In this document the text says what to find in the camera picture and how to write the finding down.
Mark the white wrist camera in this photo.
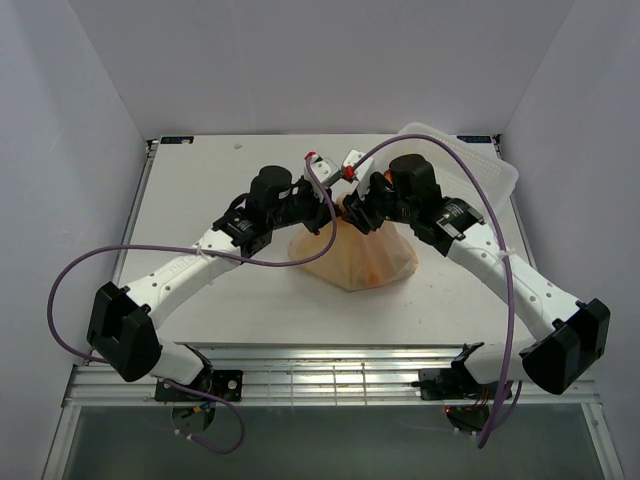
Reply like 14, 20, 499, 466
341, 150, 376, 199
303, 151, 338, 188

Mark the white plastic basket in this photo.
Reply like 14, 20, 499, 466
374, 122, 519, 217

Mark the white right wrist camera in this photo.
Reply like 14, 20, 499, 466
341, 150, 376, 199

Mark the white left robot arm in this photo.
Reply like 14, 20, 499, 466
87, 159, 338, 400

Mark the banana print plastic bag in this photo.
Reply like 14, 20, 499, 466
300, 218, 419, 292

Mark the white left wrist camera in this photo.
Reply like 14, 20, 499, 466
303, 151, 338, 188

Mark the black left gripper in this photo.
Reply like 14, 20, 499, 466
269, 179, 343, 237

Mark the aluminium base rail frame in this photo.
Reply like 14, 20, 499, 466
45, 134, 624, 479

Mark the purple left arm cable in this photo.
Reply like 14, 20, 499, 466
47, 159, 339, 455

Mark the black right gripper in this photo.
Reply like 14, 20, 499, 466
340, 174, 415, 236

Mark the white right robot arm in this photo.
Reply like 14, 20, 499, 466
342, 154, 611, 395

